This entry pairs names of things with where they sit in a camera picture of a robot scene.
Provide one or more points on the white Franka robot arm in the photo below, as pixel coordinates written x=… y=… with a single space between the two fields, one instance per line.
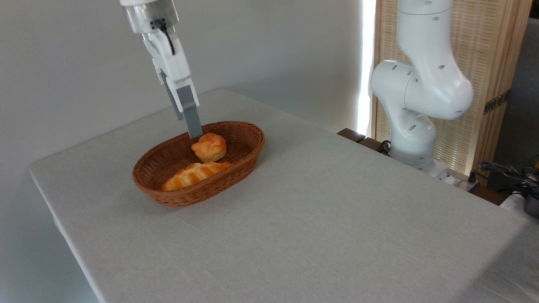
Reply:
x=425 y=84

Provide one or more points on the wooden slatted folding screen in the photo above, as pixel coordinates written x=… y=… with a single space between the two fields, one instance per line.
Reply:
x=488 y=42

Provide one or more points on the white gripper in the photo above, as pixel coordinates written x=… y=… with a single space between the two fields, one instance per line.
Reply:
x=170 y=59

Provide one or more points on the dark metal screen hinge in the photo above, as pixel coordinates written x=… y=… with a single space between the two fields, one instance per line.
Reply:
x=497 y=102

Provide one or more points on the dark wooden side table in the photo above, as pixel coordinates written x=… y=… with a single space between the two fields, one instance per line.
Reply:
x=358 y=138

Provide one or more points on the round knotted bread roll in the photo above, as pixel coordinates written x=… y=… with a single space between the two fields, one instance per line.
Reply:
x=210 y=147

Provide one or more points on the brown oval wicker basket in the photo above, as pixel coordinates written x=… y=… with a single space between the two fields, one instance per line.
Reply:
x=189 y=198

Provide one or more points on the long braided bread loaf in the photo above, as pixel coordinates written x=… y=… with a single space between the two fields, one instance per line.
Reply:
x=189 y=176

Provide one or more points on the grey tablecloth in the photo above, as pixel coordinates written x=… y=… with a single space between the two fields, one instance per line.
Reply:
x=337 y=210

